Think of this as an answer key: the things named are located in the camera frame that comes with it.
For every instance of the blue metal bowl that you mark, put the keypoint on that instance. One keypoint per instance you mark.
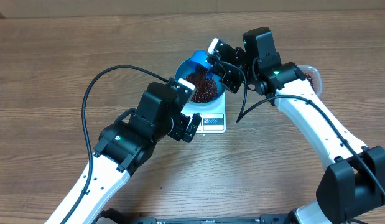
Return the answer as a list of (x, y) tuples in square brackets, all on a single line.
[(188, 67)]

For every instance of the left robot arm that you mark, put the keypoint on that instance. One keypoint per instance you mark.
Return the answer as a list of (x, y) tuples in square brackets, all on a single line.
[(125, 145)]

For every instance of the blue plastic measuring scoop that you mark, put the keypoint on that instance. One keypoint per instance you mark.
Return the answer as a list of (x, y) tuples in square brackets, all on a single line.
[(200, 58)]

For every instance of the white digital kitchen scale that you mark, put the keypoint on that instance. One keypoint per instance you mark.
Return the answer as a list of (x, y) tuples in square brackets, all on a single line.
[(213, 115)]

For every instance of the red beans in bowl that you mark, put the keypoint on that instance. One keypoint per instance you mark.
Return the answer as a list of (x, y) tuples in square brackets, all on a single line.
[(205, 88)]

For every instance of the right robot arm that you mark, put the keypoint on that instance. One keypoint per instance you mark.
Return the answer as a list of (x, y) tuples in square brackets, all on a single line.
[(354, 179)]

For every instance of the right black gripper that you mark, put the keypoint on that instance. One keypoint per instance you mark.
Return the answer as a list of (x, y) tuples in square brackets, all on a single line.
[(227, 79)]

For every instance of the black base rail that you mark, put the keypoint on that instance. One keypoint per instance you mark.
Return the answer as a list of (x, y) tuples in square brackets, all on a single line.
[(112, 216)]

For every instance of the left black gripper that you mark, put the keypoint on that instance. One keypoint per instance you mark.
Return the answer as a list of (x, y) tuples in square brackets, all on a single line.
[(178, 131)]

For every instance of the clear plastic container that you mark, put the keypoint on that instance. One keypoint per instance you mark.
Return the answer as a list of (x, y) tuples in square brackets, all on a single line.
[(317, 80)]

